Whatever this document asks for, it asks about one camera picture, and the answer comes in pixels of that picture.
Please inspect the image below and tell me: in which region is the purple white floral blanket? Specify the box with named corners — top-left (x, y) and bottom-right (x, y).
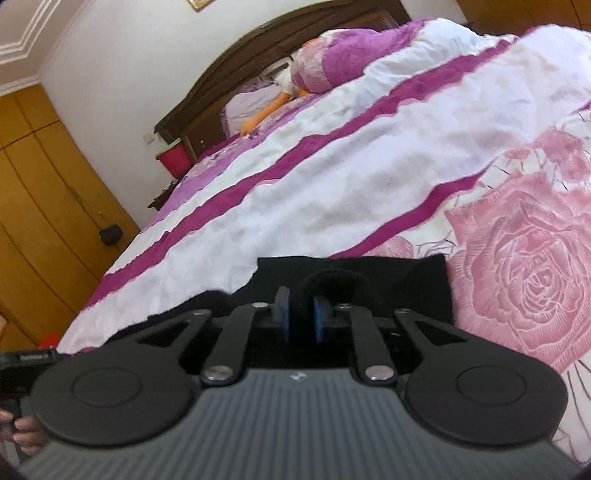
top-left (58, 17), bottom-right (591, 462)

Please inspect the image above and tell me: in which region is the white orange plush duck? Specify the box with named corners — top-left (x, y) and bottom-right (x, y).
top-left (239, 39), bottom-right (324, 137)

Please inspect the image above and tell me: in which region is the folded purple floral quilt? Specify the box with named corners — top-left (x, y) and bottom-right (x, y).
top-left (290, 18), bottom-right (444, 95)

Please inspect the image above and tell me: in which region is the dark wooden headboard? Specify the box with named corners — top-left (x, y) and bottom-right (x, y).
top-left (154, 0), bottom-right (411, 164)

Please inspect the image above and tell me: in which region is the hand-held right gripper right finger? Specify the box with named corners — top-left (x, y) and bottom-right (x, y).
top-left (312, 294), bottom-right (490, 387)

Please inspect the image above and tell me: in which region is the light purple pillow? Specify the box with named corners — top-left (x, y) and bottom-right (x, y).
top-left (221, 85), bottom-right (287, 137)

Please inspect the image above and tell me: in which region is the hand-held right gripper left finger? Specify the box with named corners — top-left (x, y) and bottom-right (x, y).
top-left (108, 286), bottom-right (291, 387)

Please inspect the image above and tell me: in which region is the wooden dresser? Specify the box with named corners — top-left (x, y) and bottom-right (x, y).
top-left (455, 0), bottom-right (591, 35)

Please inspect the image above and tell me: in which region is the person's left hand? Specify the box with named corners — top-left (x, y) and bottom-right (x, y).
top-left (0, 410), bottom-right (47, 457)

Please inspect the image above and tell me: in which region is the wooden wardrobe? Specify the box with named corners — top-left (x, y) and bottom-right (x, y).
top-left (0, 83), bottom-right (141, 352)

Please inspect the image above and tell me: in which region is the black cardigan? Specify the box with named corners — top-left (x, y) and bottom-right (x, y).
top-left (106, 255), bottom-right (455, 370)

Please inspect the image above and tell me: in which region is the dark wooden nightstand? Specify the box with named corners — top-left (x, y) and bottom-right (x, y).
top-left (148, 178), bottom-right (183, 210)

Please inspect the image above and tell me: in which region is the red bucket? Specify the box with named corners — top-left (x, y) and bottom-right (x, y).
top-left (156, 137), bottom-right (192, 178)

